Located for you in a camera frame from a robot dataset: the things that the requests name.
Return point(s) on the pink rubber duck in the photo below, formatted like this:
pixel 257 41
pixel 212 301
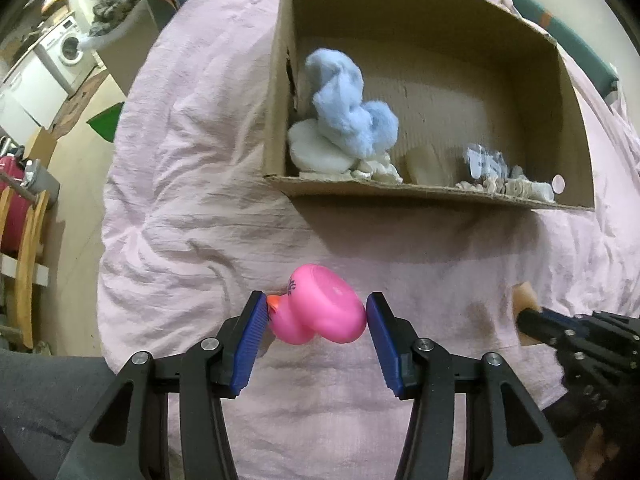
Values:
pixel 322 310

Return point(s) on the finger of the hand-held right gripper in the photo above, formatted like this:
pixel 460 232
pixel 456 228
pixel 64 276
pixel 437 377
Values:
pixel 562 317
pixel 542 329

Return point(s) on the person's grey trousers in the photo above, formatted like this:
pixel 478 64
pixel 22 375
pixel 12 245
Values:
pixel 50 410

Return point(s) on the grey bin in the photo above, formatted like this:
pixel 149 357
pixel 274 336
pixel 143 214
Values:
pixel 42 180

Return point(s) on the white kitchen cabinet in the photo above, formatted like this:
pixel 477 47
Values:
pixel 32 92

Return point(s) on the pink suitcase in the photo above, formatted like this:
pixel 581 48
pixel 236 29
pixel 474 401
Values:
pixel 12 200

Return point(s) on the light blue fluffy scrunchie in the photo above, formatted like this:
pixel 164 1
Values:
pixel 350 110

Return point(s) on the person's right hand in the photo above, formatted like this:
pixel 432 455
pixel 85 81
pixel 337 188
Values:
pixel 600 452

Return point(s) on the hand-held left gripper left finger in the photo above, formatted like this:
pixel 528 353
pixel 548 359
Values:
pixel 250 345

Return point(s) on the orange tan cylinder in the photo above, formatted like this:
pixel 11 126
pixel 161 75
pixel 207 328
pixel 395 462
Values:
pixel 524 305

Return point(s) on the wooden chair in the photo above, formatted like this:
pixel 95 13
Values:
pixel 27 270

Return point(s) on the beige patterned scrunchie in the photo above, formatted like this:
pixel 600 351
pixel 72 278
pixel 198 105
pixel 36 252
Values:
pixel 510 187

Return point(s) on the pink bed cover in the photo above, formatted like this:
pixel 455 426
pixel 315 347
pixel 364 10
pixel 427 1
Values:
pixel 200 185

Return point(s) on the grey knit patterned blanket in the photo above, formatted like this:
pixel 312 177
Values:
pixel 117 0

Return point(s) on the white laundry basket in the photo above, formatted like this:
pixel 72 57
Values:
pixel 130 45

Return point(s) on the white washing machine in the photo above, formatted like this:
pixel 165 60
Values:
pixel 67 47

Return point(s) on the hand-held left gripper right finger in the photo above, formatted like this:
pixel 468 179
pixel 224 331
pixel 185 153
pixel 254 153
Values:
pixel 386 347

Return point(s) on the clear plastic wrapper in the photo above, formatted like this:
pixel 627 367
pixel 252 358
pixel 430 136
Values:
pixel 482 159

